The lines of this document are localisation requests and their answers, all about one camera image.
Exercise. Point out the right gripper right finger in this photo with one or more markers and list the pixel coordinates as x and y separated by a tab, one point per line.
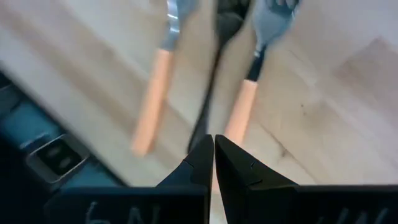
248	193

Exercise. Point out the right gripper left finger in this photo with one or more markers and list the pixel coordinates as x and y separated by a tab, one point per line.
186	193

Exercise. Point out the black metal fork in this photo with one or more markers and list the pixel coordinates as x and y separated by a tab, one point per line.
230	28

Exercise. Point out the small grey camera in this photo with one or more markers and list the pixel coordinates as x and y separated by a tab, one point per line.
57	155

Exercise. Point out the blue-grey camera mount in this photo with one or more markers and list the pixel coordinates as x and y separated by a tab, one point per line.
21	127

